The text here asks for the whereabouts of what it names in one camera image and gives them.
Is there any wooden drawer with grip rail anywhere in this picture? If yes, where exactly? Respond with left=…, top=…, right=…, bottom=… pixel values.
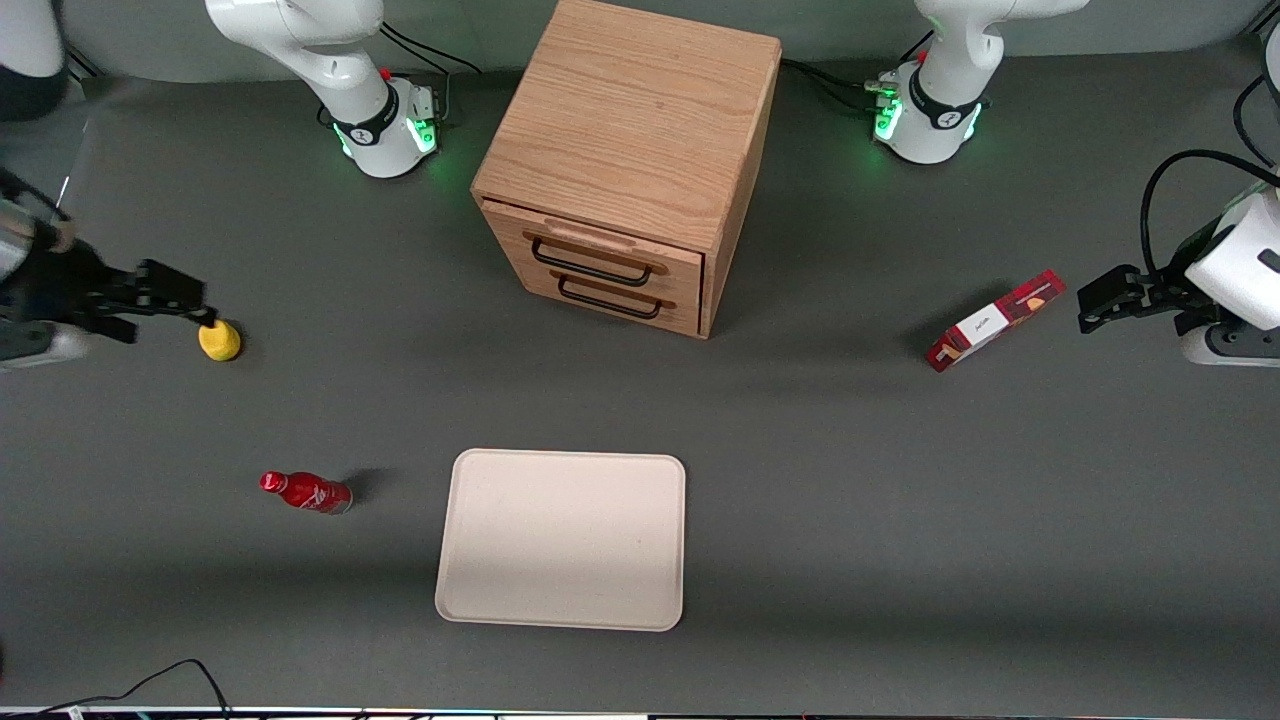
left=480, top=197, right=707, bottom=301

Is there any red plaid cookie box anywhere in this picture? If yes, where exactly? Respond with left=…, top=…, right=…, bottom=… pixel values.
left=926, top=269, right=1067, bottom=374

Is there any beige rectangular tray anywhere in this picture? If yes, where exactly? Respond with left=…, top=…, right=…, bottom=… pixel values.
left=434, top=448, right=687, bottom=633

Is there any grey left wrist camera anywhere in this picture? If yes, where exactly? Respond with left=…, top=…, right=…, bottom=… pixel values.
left=1180, top=322, right=1280, bottom=368

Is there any black cable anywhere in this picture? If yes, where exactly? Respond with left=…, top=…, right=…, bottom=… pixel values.
left=1233, top=75, right=1280, bottom=169
left=1140, top=149, right=1280, bottom=286
left=378, top=22, right=483, bottom=77
left=780, top=58, right=887, bottom=113
left=0, top=658, right=233, bottom=720

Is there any wooden two-drawer cabinet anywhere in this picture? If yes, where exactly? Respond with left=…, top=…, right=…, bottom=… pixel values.
left=470, top=0, right=783, bottom=341

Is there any yellow lemon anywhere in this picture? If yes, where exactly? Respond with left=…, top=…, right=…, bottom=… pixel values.
left=198, top=318, right=243, bottom=362

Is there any red soda bottle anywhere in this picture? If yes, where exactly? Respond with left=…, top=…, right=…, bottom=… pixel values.
left=259, top=470, right=354, bottom=516

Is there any short black drawer handle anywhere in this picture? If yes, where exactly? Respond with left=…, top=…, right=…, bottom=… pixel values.
left=556, top=273, right=665, bottom=322

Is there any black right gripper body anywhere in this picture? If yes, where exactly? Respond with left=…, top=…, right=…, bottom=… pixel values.
left=15, top=238, right=136, bottom=329

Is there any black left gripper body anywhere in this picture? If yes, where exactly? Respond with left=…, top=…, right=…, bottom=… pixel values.
left=1140, top=266, right=1219, bottom=323

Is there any long black drawer handle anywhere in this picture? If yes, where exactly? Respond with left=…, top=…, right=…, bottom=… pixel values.
left=522, top=232, right=669, bottom=290

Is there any plain wooden drawer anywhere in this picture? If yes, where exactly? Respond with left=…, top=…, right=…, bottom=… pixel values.
left=505, top=255, right=706, bottom=339

